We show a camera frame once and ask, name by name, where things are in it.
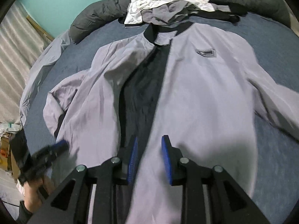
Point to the white garment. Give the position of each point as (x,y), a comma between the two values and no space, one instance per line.
(144,5)

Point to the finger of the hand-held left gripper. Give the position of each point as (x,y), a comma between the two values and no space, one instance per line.
(44,157)
(59,145)

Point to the crumpled plastic bag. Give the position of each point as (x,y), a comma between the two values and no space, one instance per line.
(10,127)

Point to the light grey pillow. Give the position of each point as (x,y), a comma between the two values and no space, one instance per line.
(44,58)

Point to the beige curtain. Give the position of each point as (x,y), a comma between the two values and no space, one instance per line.
(16,58)

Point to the light grey jacket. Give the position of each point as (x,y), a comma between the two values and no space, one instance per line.
(205,93)

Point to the black garment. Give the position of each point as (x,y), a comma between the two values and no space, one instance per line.
(231,14)

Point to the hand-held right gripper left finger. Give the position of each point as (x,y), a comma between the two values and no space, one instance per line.
(132,164)

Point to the cardboard box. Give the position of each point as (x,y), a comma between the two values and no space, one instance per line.
(7,154)

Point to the dark grey duvet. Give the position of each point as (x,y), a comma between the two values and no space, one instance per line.
(98,11)

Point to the person's left hand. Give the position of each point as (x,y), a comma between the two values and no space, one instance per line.
(32,196)

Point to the person's left forearm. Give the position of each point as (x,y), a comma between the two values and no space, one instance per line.
(23,214)

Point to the dark grey garment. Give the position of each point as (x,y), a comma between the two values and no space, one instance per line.
(163,14)

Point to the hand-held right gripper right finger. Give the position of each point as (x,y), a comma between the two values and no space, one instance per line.
(166,159)

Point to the wooden frame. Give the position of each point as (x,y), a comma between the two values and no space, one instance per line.
(41,29)

